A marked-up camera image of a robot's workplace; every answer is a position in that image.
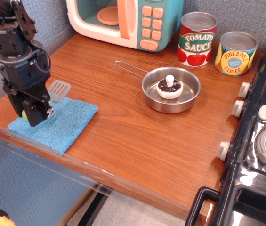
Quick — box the toy microwave oven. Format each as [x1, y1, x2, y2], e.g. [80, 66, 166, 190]
[66, 0, 184, 52]

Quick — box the toy mushroom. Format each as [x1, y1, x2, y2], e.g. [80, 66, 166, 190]
[156, 74, 183, 99]

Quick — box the green handled grey spatula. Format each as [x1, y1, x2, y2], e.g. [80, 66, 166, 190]
[21, 79, 72, 122]

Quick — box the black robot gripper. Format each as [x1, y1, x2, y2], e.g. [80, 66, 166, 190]
[0, 43, 51, 127]

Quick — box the grey stove knob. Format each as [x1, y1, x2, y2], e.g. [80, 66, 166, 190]
[232, 100, 244, 118]
[217, 141, 230, 161]
[238, 82, 251, 99]

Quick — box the grey stove knob upper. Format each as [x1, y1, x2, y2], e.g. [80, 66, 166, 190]
[238, 82, 251, 99]

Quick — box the pineapple slices can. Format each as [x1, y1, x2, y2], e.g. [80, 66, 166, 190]
[215, 31, 258, 76]

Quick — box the grey stove knob lower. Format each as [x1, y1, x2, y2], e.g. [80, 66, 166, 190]
[217, 141, 230, 161]

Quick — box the clear acrylic barrier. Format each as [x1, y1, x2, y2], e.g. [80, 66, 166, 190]
[0, 129, 185, 226]

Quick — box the orange fuzzy object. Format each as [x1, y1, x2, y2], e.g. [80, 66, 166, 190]
[0, 217, 16, 226]

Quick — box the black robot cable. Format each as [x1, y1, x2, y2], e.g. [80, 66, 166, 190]
[30, 40, 52, 73]

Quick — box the black toy stove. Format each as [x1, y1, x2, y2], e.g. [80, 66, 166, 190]
[185, 52, 266, 226]

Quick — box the small steel frying pan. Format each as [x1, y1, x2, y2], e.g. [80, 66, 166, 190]
[114, 61, 202, 114]

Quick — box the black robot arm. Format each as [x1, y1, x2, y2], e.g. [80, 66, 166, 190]
[0, 0, 53, 127]

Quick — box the blue cloth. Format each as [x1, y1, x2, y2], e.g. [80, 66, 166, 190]
[8, 97, 98, 153]

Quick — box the grey stove knob middle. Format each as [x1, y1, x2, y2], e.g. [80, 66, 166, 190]
[232, 100, 244, 118]

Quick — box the tomato sauce can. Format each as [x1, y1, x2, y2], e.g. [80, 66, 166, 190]
[177, 11, 218, 67]

